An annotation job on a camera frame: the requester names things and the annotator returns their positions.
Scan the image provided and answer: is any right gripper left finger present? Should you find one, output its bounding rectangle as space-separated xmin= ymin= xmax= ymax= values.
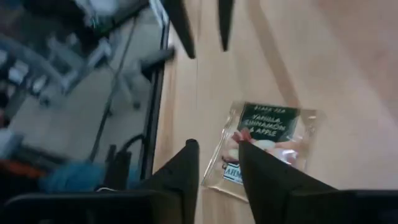
xmin=139 ymin=139 xmax=200 ymax=224

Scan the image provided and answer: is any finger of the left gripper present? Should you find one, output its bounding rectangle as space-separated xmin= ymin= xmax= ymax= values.
xmin=217 ymin=0 xmax=234 ymax=52
xmin=163 ymin=0 xmax=197 ymax=60

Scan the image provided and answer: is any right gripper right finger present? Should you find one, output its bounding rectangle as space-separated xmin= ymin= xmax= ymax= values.
xmin=238 ymin=141 xmax=336 ymax=224

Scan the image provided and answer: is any beige vanilla cinnamon tea bag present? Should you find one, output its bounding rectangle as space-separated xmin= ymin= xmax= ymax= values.
xmin=200 ymin=100 xmax=318 ymax=203

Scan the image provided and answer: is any blue soft object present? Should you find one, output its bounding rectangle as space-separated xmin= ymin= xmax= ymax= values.
xmin=39 ymin=161 xmax=105 ymax=193

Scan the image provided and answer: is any grey chair base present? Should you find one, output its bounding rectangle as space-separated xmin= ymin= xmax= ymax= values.
xmin=0 ymin=30 xmax=142 ymax=111

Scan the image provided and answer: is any small black bracket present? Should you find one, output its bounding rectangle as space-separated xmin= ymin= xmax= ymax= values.
xmin=104 ymin=133 xmax=147 ymax=191

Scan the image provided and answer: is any black aluminium table frame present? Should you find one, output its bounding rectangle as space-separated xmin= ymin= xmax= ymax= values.
xmin=138 ymin=18 xmax=171 ymax=182

